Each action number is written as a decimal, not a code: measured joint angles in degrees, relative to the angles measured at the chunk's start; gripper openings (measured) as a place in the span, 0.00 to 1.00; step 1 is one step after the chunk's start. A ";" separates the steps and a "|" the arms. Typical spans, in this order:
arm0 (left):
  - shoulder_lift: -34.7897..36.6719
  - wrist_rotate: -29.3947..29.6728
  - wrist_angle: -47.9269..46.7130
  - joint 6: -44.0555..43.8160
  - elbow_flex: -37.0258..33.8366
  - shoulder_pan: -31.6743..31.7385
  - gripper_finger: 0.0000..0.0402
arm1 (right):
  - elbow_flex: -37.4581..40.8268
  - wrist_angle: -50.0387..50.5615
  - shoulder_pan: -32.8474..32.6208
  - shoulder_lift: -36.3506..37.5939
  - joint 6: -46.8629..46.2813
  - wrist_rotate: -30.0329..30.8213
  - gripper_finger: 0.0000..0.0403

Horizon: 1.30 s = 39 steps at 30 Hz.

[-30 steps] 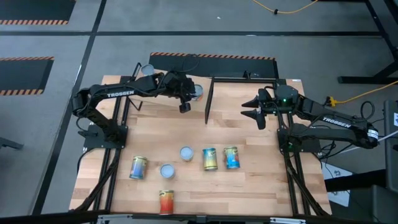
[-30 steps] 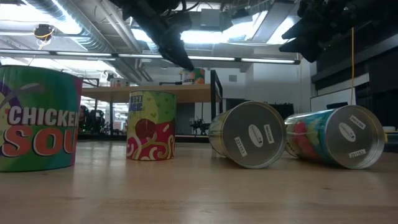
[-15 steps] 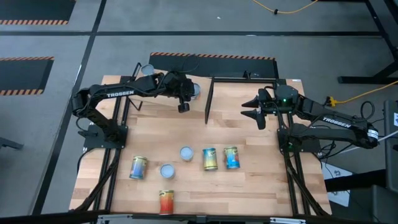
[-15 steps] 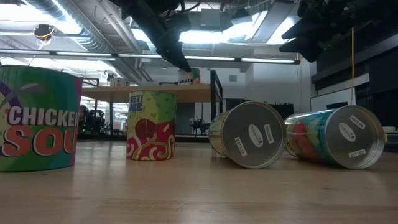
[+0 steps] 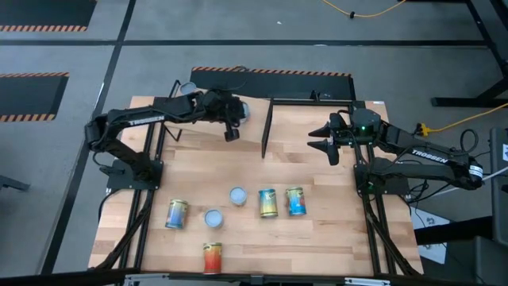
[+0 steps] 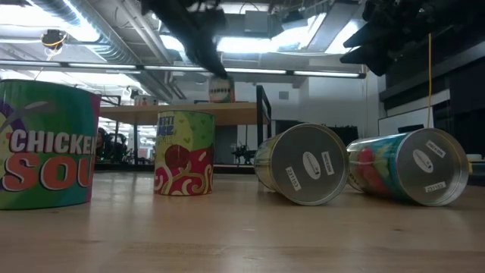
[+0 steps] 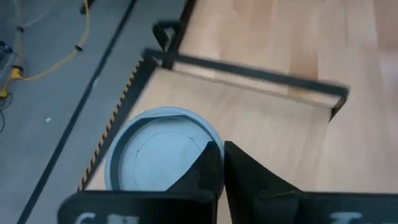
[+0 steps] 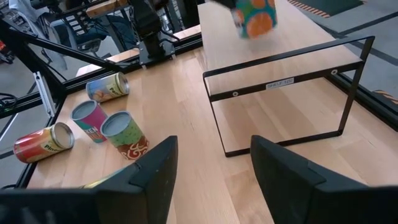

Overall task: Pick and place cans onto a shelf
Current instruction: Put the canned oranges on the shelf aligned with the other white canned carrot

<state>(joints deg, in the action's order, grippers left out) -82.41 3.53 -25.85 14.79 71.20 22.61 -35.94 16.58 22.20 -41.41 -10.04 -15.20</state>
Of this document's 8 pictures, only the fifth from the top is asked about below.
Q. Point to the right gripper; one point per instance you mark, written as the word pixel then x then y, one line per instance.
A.
pixel 357 127

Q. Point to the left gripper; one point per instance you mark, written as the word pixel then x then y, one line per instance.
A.
pixel 222 109

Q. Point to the silver-topped labelled tin can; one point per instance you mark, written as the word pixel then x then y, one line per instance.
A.
pixel 246 111

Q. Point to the carrot label tin can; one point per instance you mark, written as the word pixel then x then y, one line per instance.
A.
pixel 188 87

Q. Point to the tomatoes label tin can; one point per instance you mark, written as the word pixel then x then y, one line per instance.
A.
pixel 296 201

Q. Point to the spaghetti label tin can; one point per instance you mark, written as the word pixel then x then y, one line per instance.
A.
pixel 238 195

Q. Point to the chicken soup tin can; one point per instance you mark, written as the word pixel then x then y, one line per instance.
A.
pixel 214 218

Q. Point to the pineapple label tin can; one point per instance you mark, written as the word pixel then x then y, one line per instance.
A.
pixel 212 257

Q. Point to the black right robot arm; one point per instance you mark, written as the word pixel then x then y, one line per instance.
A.
pixel 428 155

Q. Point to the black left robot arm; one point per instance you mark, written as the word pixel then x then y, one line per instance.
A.
pixel 135 121

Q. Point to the black hazard-striped floor mat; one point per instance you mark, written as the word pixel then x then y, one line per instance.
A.
pixel 278 85
pixel 39 12
pixel 28 95

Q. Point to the blue yellow label tin can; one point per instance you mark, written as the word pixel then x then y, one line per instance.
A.
pixel 176 213

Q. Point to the white paper sheet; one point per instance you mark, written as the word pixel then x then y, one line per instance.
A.
pixel 430 222

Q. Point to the dark grey equipment case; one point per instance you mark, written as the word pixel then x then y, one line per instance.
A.
pixel 499 178

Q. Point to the black floor equipment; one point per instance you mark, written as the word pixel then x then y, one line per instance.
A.
pixel 476 258

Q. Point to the black furniture foot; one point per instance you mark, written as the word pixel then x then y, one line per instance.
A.
pixel 12 182

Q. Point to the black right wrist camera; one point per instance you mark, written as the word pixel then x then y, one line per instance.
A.
pixel 334 157

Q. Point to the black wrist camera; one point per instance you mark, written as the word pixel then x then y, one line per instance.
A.
pixel 334 157
pixel 232 135

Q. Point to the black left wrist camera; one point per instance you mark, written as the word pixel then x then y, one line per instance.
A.
pixel 232 135

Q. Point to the black table leg frame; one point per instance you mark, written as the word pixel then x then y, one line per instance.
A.
pixel 456 102

